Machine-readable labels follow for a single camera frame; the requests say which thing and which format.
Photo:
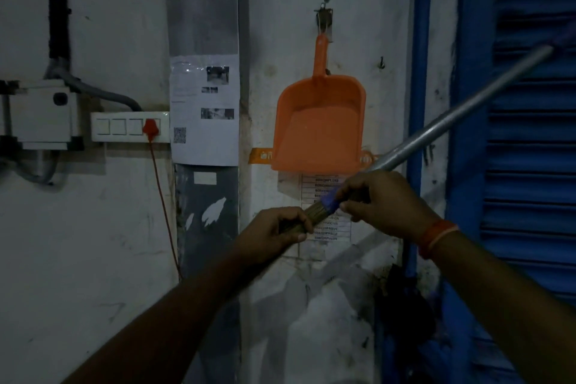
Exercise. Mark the person's right hand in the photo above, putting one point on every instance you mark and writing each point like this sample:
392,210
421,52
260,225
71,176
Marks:
391,203

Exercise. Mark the orange wrist band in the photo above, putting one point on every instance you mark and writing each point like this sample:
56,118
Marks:
436,235

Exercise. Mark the small white label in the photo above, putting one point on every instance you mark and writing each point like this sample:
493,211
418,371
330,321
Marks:
205,177

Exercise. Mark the orange tape strip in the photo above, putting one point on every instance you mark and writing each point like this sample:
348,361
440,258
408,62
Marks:
260,155

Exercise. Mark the white label list sheet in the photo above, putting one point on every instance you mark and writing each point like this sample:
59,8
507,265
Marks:
317,188

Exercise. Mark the red plug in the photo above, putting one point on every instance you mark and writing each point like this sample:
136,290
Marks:
150,128

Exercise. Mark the blue roller shutter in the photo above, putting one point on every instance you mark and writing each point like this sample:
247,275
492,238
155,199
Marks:
531,172

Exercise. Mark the clear plastic sheet holder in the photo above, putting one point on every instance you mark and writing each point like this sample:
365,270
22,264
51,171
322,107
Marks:
202,19

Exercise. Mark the person's left forearm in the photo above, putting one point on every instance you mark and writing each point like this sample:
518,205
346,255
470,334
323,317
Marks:
157,334

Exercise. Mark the person's right forearm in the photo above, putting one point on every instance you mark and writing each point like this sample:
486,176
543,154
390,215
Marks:
504,298

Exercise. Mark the grey flexible conduit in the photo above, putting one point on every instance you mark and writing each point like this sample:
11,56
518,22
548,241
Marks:
90,89

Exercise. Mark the printed white paper notice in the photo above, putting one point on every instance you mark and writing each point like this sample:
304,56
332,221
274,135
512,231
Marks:
198,136

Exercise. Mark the orange plastic dustpan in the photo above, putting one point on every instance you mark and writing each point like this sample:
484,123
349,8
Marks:
319,118

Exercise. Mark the white electrical box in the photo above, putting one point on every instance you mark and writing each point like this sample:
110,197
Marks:
36,113

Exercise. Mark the black conduit pipe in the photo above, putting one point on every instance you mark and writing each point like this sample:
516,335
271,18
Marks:
58,1

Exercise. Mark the metal wall hook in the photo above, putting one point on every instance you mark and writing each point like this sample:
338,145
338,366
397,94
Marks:
324,14

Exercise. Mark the white switch panel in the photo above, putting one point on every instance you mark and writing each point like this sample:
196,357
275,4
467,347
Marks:
117,126

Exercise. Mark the person's left hand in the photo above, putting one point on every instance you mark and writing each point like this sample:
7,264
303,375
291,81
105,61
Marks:
270,235

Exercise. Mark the blue vertical pipe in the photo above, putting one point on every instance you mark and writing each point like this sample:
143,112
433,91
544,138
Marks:
420,37

